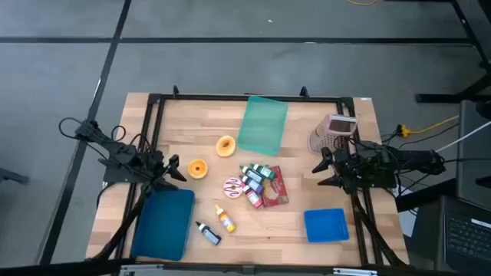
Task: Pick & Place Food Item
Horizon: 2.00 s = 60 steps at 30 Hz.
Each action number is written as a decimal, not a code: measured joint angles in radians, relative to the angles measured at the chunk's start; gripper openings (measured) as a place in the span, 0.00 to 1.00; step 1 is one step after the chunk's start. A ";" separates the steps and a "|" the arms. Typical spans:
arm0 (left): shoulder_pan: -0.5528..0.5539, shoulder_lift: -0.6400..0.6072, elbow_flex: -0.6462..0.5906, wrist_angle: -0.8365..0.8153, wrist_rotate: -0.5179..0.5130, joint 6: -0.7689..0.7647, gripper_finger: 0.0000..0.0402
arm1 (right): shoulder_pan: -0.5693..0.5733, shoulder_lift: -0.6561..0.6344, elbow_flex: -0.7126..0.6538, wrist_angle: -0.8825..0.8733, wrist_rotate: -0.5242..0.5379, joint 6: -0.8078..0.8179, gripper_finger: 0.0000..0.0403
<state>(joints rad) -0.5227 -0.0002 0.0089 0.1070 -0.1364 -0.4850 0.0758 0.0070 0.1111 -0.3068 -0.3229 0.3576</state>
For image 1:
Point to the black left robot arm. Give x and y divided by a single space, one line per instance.
122 153

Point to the black laptop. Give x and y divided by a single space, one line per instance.
468 237

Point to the teal translucent plastic bin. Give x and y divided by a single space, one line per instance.
262 126

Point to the yellow glazed toy donut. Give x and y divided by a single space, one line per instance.
219 147

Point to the yellow paint bottle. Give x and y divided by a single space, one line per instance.
227 222

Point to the dark blue plastic tray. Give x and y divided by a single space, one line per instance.
163 226

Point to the black desk frame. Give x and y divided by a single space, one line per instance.
441 97

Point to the dark grey computer tower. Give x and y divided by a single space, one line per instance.
473 161

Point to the pink purple-swirl toy donut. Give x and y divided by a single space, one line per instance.
228 191

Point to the small blue perforated basket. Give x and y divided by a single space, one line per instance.
326 226

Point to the red popcorn packet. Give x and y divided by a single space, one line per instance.
278 191

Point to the grey furniture foot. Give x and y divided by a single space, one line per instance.
13 176

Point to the dark green paint bottle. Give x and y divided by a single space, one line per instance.
251 174

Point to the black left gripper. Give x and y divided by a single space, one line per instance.
159 168

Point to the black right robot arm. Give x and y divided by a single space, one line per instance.
414 159

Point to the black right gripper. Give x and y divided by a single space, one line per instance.
349 170

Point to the red paint bottle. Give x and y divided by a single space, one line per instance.
253 198

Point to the black paint bottle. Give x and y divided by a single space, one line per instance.
211 234

